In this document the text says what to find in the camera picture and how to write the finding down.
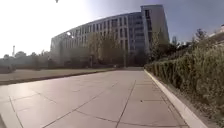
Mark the bare soil strip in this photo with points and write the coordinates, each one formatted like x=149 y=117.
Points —
x=204 y=111

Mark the pole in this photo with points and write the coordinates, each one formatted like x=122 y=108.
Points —
x=13 y=50

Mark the row of trees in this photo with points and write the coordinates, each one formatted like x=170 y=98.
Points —
x=103 y=50

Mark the green hedge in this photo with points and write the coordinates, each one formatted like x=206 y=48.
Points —
x=200 y=70

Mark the white building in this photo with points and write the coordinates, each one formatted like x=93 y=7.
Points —
x=220 y=28

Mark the large curved glass-fronted building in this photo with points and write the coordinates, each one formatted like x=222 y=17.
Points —
x=133 y=30

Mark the dry grass lawn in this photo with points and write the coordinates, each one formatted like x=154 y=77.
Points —
x=40 y=74

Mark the grey stone slab pavement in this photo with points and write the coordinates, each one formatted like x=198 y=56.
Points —
x=100 y=96

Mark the tree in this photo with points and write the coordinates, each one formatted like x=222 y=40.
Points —
x=200 y=35

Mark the pale stone kerb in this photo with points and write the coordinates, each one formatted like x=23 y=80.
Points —
x=180 y=106

